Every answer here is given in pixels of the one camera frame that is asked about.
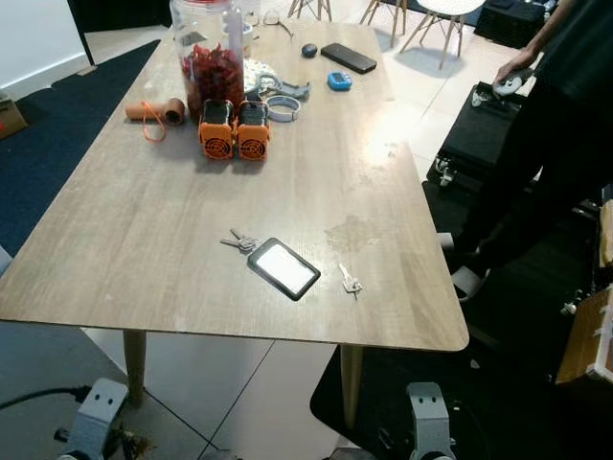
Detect person's hand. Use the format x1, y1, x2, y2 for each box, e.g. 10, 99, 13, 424
493, 50, 539, 88

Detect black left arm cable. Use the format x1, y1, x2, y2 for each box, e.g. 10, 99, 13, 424
0, 385, 93, 411

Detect white tape roll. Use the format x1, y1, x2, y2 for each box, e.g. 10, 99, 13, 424
265, 94, 302, 124

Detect black card holder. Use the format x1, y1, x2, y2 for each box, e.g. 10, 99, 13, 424
246, 237, 322, 302

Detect light wooden table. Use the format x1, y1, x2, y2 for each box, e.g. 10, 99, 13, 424
0, 19, 470, 432

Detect grey metal tool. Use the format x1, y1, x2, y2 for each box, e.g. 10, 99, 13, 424
257, 75, 311, 103

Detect cardboard box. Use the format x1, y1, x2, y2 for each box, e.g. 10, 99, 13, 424
0, 91, 29, 141

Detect white slipper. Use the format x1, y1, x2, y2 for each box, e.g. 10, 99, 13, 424
449, 265, 490, 304

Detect brown cardboard roll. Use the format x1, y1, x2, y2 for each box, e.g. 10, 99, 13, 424
125, 98, 187, 127

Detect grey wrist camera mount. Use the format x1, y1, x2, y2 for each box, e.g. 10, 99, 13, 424
406, 382, 457, 460
57, 378, 131, 460

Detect glass jar red contents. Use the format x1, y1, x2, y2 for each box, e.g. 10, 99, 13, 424
170, 0, 246, 121

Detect black phone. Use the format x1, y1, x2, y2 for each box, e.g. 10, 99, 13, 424
320, 42, 378, 76

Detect round white object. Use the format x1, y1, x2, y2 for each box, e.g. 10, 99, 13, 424
489, 73, 527, 100

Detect silver key bunch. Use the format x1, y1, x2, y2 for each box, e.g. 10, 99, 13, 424
219, 228, 261, 256

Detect white cup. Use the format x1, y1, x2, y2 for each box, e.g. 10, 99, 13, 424
238, 14, 261, 51

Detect person in black clothes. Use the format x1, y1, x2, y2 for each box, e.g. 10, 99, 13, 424
450, 0, 613, 281

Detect dark blue carpet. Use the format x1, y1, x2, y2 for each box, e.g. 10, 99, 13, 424
0, 38, 162, 258

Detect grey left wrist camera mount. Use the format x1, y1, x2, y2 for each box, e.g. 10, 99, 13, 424
57, 378, 131, 460

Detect single silver key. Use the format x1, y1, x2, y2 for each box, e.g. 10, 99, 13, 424
337, 264, 364, 297

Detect black bag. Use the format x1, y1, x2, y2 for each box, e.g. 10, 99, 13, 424
473, 0, 558, 50

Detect brown wooden cabinet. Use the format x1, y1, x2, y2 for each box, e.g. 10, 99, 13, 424
556, 286, 613, 386

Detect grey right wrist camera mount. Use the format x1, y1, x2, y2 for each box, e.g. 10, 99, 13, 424
406, 382, 457, 460

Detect black hard case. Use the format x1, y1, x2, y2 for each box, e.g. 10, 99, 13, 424
433, 81, 501, 188

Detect small blue timer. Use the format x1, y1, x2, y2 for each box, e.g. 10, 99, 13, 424
327, 71, 353, 93

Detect white chair wooden legs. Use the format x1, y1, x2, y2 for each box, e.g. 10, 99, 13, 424
396, 0, 487, 71

